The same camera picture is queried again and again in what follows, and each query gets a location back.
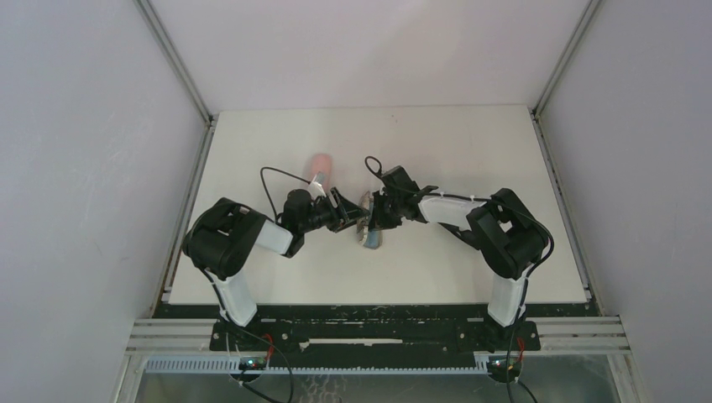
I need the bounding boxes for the map print glasses case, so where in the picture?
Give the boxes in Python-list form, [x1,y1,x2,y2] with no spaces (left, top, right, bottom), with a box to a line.
[356,191,378,248]

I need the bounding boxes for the light blue cleaning cloth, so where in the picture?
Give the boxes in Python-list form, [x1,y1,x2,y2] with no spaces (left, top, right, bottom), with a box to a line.
[363,230,383,249]

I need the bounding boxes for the pink glasses case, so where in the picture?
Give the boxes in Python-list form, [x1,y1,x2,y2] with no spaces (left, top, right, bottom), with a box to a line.
[309,153,332,189]

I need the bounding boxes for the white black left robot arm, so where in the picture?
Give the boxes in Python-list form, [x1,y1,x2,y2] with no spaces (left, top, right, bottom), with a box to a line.
[181,188,369,327]

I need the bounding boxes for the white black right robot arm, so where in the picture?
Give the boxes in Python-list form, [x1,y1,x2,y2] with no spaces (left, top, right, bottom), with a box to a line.
[368,165,555,328]

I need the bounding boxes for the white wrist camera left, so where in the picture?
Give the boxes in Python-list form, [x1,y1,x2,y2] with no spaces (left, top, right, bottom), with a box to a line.
[307,171,327,200]

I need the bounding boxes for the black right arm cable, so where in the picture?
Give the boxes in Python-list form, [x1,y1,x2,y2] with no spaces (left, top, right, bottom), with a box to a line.
[364,155,556,290]

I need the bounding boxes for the aluminium frame rail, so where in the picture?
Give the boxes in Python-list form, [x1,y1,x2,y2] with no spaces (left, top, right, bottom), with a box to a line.
[134,0,214,318]
[530,1,631,356]

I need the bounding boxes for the white slotted cable duct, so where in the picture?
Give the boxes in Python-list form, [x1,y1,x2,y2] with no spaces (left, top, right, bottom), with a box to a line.
[144,355,501,374]

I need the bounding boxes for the right aluminium frame rail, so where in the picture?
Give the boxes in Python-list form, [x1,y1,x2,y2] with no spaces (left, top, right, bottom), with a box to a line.
[530,1,631,356]

